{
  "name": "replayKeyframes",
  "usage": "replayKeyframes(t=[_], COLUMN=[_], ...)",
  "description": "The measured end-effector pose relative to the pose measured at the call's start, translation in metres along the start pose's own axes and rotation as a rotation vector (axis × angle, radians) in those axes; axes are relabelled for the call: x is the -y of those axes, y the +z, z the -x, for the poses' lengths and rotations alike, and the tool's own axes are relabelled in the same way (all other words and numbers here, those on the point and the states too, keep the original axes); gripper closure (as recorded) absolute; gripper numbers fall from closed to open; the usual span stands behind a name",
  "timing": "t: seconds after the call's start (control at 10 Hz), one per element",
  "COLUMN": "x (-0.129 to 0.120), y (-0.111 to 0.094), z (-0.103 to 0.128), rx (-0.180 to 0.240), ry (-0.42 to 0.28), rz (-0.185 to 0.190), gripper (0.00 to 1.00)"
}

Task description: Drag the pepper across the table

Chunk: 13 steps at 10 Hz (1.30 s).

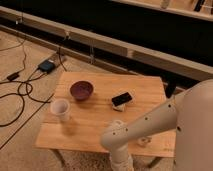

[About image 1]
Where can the wooden table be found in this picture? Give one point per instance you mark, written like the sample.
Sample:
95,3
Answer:
89,118

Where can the black and white sponge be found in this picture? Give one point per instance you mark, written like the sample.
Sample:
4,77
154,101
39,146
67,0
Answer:
118,102

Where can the blue power adapter box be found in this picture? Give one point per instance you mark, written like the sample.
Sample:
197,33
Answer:
46,66

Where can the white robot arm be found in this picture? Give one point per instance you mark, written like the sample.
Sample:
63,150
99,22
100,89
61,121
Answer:
190,113

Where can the small black power brick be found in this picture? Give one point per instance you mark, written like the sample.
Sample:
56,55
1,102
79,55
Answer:
13,76

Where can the dark purple bowl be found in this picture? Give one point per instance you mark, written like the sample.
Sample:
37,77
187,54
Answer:
81,90

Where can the white plastic cup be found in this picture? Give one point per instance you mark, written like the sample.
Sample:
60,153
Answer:
61,109

